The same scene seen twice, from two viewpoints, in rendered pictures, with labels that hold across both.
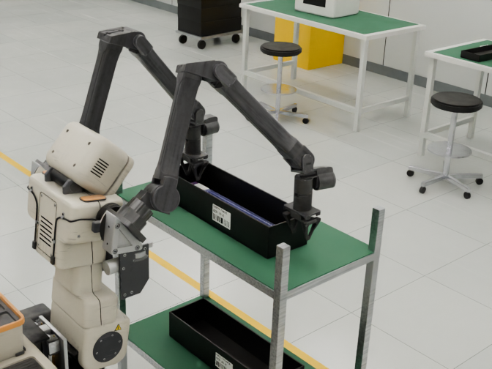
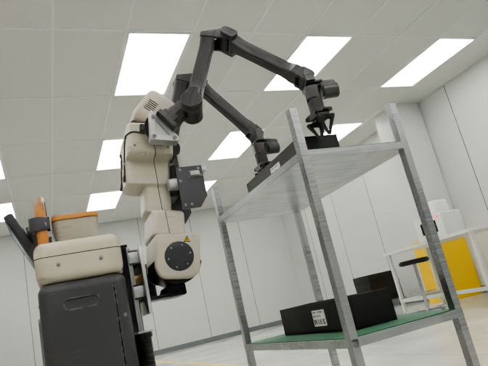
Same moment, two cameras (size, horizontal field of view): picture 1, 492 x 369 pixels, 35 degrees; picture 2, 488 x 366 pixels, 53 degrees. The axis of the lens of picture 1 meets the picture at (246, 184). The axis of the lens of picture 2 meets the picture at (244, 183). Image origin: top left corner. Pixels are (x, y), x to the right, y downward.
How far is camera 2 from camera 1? 177 cm
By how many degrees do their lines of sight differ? 42
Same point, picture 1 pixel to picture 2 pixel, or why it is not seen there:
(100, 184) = not seen: hidden behind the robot
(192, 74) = (205, 36)
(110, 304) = (175, 216)
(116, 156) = (163, 99)
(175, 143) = (197, 72)
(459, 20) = not seen: outside the picture
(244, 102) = (248, 48)
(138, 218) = (169, 111)
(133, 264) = (189, 179)
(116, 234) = (152, 123)
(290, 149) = (291, 69)
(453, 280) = not seen: outside the picture
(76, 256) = (142, 174)
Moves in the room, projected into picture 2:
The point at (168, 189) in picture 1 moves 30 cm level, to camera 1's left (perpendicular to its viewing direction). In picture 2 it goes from (191, 93) to (121, 120)
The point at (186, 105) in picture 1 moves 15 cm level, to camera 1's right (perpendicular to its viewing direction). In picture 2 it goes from (204, 52) to (239, 38)
